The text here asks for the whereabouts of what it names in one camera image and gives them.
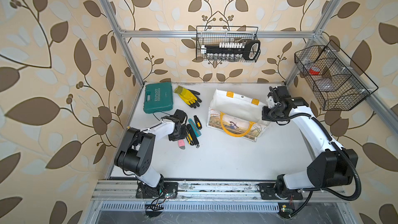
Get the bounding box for pink utility knife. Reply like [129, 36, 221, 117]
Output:
[177, 140, 185, 150]

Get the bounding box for aluminium frame back bar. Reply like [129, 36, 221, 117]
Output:
[121, 30, 316, 39]

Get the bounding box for yellow and grey work glove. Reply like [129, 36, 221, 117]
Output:
[174, 86, 202, 108]

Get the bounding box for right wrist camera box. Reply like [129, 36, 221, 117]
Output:
[268, 86, 291, 105]

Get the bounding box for teal utility knife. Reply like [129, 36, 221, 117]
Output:
[188, 118, 201, 138]

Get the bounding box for back black wire basket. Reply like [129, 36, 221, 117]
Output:
[195, 26, 261, 62]

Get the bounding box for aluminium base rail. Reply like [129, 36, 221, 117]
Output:
[91, 179, 346, 203]

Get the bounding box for black corrugated cable conduit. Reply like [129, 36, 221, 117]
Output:
[268, 86, 362, 201]

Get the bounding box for right black wire basket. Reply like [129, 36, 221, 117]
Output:
[294, 39, 379, 111]

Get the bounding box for green plastic tool case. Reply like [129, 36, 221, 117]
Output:
[143, 82, 173, 114]

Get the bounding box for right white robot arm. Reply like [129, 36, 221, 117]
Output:
[262, 96, 362, 201]

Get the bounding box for white canvas pouch yellow handles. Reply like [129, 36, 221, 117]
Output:
[206, 89, 271, 142]

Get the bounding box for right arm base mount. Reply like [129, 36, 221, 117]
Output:
[257, 180, 303, 200]

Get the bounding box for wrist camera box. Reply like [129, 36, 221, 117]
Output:
[173, 110, 188, 124]
[268, 86, 291, 105]

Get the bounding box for black wire basket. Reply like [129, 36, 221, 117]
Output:
[294, 39, 379, 111]
[195, 26, 261, 62]

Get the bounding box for long black utility knife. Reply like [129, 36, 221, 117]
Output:
[187, 124, 200, 148]

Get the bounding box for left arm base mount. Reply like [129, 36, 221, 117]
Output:
[136, 175, 178, 199]

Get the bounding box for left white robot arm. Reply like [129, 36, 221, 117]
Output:
[114, 113, 188, 188]

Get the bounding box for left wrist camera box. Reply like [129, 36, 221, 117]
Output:
[173, 110, 188, 124]

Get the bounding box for socket set in basket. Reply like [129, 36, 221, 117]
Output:
[199, 40, 261, 62]

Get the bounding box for red item in basket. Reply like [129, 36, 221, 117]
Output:
[309, 66, 321, 76]

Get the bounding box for short black yellow utility knife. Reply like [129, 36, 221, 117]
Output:
[194, 115, 202, 130]

